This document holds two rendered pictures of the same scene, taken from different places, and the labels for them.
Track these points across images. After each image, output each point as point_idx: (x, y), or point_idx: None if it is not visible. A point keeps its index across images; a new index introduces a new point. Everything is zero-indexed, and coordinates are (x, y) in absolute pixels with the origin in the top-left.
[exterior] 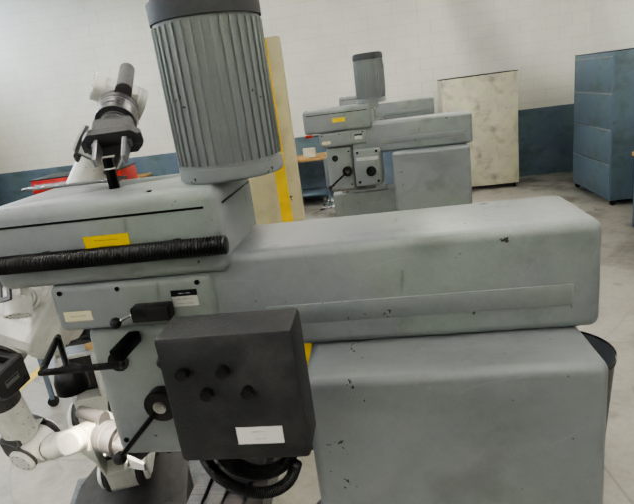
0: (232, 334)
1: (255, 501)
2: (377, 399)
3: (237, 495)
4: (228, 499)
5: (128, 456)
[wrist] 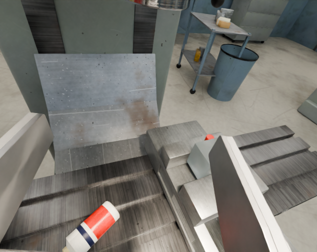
0: None
1: (38, 186)
2: None
3: (19, 221)
4: (27, 232)
5: (276, 237)
